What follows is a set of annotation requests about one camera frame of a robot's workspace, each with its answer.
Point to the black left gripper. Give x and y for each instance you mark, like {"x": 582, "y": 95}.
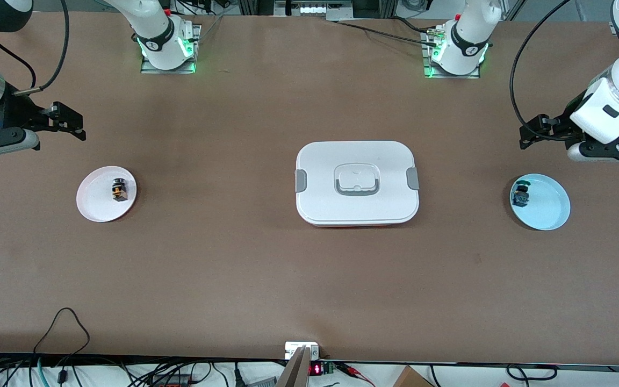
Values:
{"x": 563, "y": 124}

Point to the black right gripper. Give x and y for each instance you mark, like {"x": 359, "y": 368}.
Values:
{"x": 15, "y": 113}

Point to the orange push button switch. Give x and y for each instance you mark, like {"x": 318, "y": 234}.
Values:
{"x": 120, "y": 191}

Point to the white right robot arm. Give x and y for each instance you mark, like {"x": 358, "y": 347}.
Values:
{"x": 159, "y": 21}

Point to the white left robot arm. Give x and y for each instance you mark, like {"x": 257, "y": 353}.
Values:
{"x": 470, "y": 21}

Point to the white lunch box grey clips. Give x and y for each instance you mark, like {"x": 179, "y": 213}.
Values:
{"x": 320, "y": 199}

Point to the brown cardboard box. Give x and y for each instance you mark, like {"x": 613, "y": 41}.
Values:
{"x": 409, "y": 379}

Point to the black blue small part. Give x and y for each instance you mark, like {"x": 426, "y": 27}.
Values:
{"x": 520, "y": 198}

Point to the light blue round plate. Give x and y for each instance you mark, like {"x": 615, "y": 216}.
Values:
{"x": 548, "y": 204}

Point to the pink round plate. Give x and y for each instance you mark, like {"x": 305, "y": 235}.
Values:
{"x": 97, "y": 201}

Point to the white power strip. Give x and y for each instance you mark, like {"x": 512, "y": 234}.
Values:
{"x": 315, "y": 9}

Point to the red clip lead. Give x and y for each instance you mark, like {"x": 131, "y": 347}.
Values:
{"x": 355, "y": 371}

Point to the red digit display module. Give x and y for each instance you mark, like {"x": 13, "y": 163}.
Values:
{"x": 316, "y": 369}

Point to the grey aluminium beam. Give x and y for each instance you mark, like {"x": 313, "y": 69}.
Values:
{"x": 296, "y": 373}

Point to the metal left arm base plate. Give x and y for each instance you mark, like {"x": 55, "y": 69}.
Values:
{"x": 452, "y": 76}

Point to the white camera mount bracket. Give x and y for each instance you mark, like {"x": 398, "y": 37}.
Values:
{"x": 293, "y": 349}

